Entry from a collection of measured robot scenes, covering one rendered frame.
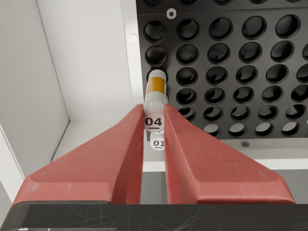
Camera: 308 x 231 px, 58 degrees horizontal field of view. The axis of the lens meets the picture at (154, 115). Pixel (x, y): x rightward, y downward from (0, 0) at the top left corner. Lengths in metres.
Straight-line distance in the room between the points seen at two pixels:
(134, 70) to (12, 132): 0.10
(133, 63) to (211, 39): 0.08
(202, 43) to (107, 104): 0.13
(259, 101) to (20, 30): 0.16
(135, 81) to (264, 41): 0.11
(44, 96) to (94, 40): 0.06
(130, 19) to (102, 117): 0.10
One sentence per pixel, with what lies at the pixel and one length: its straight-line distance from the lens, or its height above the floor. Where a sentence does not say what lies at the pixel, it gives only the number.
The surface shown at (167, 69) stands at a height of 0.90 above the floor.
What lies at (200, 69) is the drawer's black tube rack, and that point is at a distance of 0.17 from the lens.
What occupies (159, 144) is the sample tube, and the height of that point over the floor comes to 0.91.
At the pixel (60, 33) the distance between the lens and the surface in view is 0.24.
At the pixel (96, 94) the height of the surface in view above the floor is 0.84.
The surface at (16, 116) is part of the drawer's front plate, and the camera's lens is 0.20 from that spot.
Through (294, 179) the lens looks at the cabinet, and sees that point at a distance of 0.57.
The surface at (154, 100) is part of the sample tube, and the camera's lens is 0.15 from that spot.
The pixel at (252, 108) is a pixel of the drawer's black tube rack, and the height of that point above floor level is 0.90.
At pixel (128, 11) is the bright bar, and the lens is 0.21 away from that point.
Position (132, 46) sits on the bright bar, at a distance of 0.22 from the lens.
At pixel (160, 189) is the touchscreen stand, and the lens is 1.27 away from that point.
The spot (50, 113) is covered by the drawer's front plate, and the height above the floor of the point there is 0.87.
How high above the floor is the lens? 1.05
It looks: 55 degrees down
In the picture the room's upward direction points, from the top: 178 degrees counter-clockwise
